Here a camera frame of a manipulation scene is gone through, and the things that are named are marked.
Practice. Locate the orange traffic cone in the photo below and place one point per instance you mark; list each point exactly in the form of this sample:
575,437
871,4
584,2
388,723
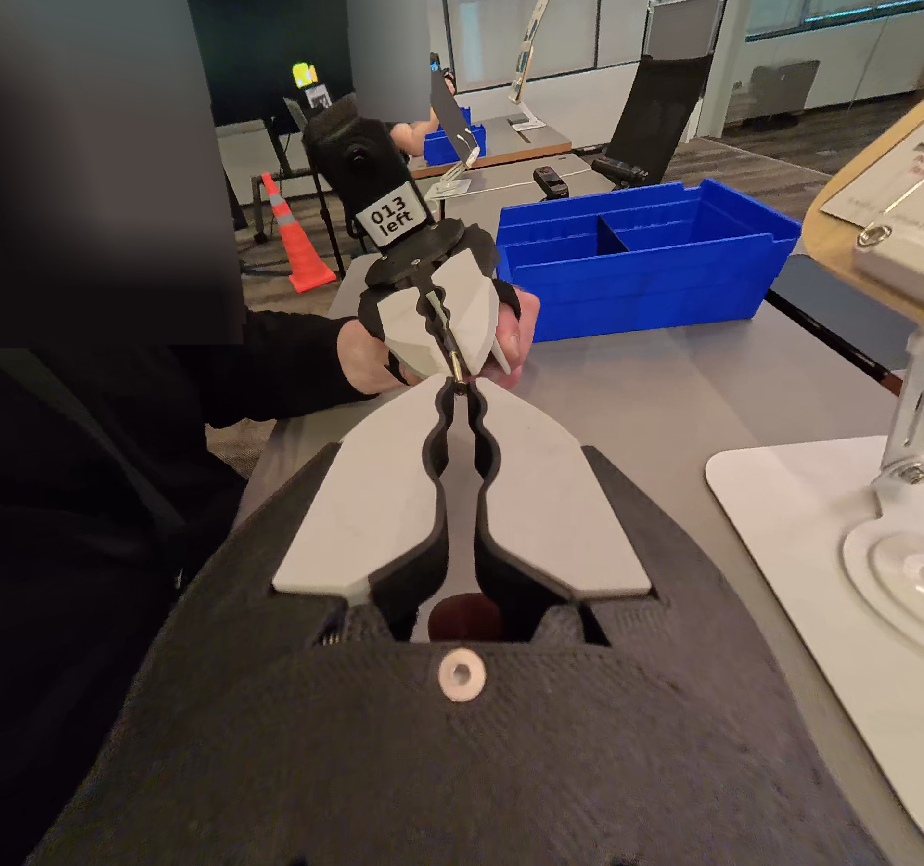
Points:
299,252

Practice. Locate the blue plastic bin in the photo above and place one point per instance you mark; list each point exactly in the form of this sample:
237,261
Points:
635,295

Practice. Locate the wooden board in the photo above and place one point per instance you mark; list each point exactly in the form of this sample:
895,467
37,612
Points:
826,256

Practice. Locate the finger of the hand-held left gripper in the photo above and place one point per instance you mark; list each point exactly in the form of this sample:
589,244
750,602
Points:
408,332
473,303

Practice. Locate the metal bolt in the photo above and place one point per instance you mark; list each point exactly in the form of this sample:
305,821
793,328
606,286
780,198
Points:
447,339

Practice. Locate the person's left forearm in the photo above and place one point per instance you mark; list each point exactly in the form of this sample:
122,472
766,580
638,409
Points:
289,360

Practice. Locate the person's black clothing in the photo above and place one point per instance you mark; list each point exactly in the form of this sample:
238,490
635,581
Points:
72,519

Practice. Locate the white plastic block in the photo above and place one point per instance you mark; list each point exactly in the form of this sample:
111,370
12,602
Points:
895,267

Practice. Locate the small blue bin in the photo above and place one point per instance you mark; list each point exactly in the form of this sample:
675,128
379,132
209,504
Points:
440,147

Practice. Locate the grey cabinet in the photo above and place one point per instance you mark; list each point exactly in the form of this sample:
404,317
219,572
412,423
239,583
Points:
783,86

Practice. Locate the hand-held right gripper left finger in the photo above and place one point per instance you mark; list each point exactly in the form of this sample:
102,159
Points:
361,505

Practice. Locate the person's left hand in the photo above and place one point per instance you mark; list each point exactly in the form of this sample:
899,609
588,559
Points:
364,364

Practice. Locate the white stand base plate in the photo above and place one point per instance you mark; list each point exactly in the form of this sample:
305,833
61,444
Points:
779,505

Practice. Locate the wooden table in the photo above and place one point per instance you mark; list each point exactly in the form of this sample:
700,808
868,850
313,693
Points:
520,147

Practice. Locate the tilted display stand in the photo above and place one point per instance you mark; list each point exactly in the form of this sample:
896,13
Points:
530,35

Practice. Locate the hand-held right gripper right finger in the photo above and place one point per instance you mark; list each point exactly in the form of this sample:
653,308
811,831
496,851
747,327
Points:
563,505

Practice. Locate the black tilted panel stand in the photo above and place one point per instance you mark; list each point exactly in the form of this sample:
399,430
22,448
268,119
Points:
451,115

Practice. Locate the black office chair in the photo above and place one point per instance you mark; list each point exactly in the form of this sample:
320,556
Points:
664,108

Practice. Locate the black screen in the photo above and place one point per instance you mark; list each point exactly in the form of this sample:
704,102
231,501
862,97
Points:
252,28

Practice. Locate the frosted glass partition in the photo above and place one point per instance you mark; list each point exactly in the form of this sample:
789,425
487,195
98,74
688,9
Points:
577,7

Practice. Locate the printed paper sheet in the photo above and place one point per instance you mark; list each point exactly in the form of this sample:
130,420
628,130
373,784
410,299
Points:
888,194

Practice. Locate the grey table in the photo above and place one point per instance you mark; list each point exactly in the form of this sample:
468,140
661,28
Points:
498,207

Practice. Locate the black action camera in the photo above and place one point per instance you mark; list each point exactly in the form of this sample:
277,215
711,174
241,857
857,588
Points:
552,184

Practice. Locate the grey desk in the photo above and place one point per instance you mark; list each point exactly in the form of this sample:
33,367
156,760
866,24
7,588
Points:
650,404

